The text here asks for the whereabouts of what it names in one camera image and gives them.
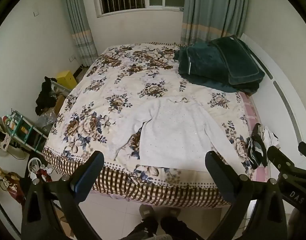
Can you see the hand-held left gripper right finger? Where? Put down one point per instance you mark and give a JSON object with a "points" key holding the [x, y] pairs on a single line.
{"points": [[218, 177]]}

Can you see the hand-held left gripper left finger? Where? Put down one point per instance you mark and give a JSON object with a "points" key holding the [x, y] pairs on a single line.
{"points": [[86, 177]]}

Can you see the white knit sweater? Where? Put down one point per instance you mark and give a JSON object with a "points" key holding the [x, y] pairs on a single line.
{"points": [[178, 130]]}

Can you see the black and white clothes pile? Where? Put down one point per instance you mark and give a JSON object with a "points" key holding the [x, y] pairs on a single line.
{"points": [[258, 146]]}

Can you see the white shoes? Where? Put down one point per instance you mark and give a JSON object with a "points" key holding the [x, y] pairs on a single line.
{"points": [[39, 170]]}

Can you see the pink checked bed sheet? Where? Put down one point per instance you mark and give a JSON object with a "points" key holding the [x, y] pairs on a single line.
{"points": [[250, 107]]}

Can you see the grey slipper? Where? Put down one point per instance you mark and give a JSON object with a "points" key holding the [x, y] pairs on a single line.
{"points": [[146, 211]]}

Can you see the clear plastic bag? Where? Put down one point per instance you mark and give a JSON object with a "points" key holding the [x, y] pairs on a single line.
{"points": [[46, 120]]}

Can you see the person's black trouser legs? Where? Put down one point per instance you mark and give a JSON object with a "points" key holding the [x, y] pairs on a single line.
{"points": [[168, 230]]}

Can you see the red printed bag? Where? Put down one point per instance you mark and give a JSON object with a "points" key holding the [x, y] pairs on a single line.
{"points": [[12, 187]]}

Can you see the green shelf rack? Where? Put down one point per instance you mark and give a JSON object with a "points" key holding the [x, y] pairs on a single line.
{"points": [[25, 132]]}

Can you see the white headboard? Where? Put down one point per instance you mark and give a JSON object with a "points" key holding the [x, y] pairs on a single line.
{"points": [[280, 75]]}

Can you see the floral bed quilt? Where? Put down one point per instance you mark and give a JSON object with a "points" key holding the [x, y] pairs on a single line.
{"points": [[113, 97]]}

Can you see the black garment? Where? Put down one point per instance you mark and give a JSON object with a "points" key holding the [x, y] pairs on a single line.
{"points": [[45, 97]]}

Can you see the yellow box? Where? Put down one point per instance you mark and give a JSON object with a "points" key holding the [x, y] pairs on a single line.
{"points": [[66, 80]]}

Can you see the dark green pillow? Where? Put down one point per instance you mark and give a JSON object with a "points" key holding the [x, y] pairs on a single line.
{"points": [[236, 60]]}

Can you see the dark green blanket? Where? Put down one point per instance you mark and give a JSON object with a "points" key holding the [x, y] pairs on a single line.
{"points": [[200, 65]]}

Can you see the grey-green curtain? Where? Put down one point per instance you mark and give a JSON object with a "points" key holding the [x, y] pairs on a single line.
{"points": [[79, 22], [213, 7]]}

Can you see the wall socket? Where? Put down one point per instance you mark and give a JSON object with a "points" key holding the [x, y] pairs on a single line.
{"points": [[72, 59]]}

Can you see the wall switch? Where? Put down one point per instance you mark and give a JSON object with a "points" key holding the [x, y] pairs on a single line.
{"points": [[36, 13]]}

